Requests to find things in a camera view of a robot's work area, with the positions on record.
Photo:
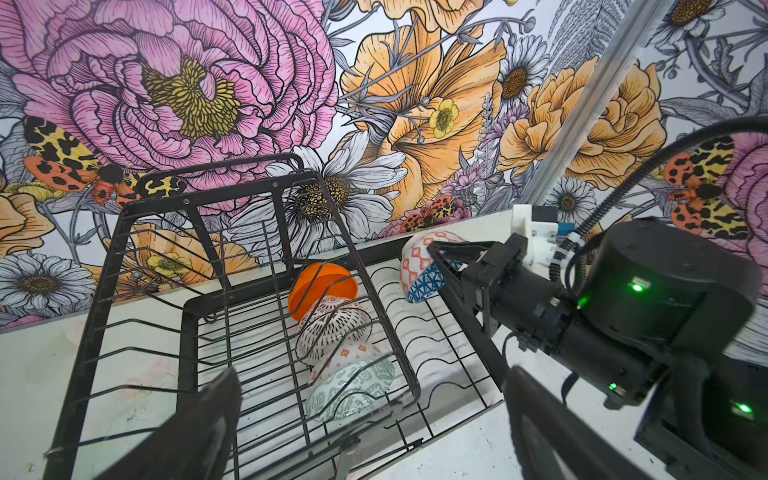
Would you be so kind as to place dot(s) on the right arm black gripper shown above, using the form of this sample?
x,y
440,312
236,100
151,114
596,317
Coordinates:
x,y
505,293

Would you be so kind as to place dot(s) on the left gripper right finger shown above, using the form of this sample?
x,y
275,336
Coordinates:
x,y
551,442

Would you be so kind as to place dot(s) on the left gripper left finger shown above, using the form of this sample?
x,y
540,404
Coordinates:
x,y
194,443

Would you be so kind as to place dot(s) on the dark blue patterned bowl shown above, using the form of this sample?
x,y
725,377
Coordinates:
x,y
419,277

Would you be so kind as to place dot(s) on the white bowl dark radial pattern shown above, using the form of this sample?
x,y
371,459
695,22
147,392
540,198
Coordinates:
x,y
328,322

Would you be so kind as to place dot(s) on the orange plastic bowl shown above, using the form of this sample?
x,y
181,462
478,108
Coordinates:
x,y
317,281

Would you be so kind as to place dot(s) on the green patterned ceramic bowl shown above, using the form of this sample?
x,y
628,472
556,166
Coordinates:
x,y
347,380

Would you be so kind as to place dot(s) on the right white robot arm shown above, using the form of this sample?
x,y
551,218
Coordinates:
x,y
649,328

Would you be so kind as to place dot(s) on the black metal dish rack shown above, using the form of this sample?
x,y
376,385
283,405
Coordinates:
x,y
199,283

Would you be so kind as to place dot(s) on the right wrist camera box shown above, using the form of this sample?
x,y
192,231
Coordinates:
x,y
540,225

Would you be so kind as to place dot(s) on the aluminium corner post right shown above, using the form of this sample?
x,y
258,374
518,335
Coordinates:
x,y
632,35

